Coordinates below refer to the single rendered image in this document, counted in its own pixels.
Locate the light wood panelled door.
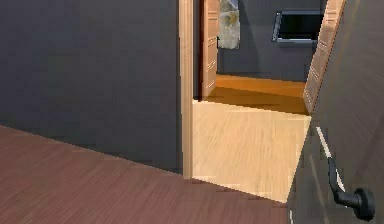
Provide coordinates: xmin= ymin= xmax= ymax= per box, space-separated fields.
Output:
xmin=200 ymin=0 xmax=221 ymax=99
xmin=302 ymin=0 xmax=348 ymax=116

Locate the dark grey room door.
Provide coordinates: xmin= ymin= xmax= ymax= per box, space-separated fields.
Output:
xmin=286 ymin=0 xmax=384 ymax=224

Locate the grey framed wall picture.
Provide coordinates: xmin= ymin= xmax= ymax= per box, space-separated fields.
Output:
xmin=218 ymin=0 xmax=241 ymax=51

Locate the black door handle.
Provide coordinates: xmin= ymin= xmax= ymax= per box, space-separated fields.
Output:
xmin=326 ymin=156 xmax=377 ymax=222

